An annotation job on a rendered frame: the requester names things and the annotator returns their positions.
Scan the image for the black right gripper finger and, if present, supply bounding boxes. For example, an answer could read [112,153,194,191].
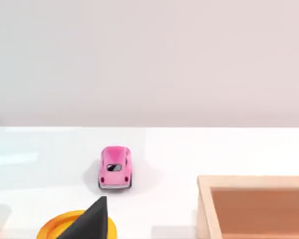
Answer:
[56,196,108,239]

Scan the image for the pink toy car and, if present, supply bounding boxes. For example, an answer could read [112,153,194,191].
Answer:
[98,145,133,192]

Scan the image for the shallow salmon-coloured box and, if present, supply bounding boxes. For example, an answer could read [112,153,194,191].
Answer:
[196,175,299,239]

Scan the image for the yellow and orange ring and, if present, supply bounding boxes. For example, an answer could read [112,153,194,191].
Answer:
[36,210,118,239]

